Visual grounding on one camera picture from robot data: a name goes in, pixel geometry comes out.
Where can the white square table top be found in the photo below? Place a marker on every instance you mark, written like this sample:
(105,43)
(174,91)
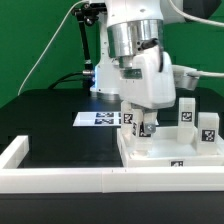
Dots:
(163,150)

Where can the white sheet with tags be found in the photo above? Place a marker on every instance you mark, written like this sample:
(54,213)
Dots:
(90,119)

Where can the white U-shaped fence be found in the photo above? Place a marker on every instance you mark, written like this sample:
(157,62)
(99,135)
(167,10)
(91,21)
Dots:
(14,180)

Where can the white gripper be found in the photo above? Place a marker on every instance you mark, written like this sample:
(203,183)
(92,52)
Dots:
(150,84)

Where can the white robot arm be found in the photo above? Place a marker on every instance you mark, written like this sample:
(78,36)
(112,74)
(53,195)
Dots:
(128,27)

